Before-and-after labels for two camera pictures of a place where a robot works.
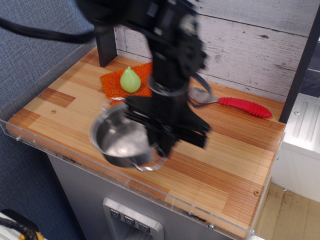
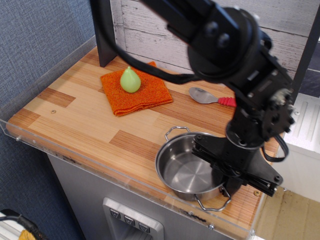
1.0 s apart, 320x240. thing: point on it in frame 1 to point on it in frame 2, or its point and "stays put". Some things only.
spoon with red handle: (201, 96) stays put
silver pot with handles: (123, 139) to (189, 175)
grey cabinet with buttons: (105, 209) stays put
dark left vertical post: (106, 43) stays put
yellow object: (40, 236) to (26, 235)
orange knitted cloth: (112, 88) stays put
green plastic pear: (130, 82) stays put
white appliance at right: (296, 169) stays put
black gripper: (170, 116) to (235, 166)
